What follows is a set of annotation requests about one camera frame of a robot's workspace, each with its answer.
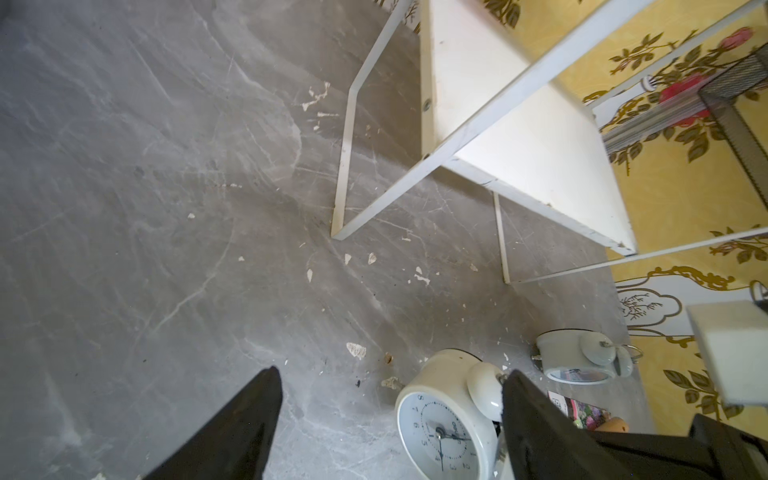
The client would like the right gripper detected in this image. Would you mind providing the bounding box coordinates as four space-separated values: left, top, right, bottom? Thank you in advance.
590 414 767 479

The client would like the green garden hand fork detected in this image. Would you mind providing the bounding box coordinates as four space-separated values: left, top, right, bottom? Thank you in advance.
595 417 629 433

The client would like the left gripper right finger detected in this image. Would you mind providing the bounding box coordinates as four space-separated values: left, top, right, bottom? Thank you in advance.
502 370 606 479

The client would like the white twin-bell clock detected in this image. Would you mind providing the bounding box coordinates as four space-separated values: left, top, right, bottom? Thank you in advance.
395 349 501 479
531 329 643 386

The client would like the black wire mesh basket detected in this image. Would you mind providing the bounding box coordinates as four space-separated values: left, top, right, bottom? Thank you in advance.
698 44 767 206

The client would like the floral seed packet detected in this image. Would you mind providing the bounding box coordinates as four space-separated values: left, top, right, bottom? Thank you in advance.
547 391 611 431

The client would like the white two-tier shelf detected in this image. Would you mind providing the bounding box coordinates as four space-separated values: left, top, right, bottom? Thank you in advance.
331 1 767 290

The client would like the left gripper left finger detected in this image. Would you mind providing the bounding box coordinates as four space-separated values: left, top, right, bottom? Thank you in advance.
146 366 283 479

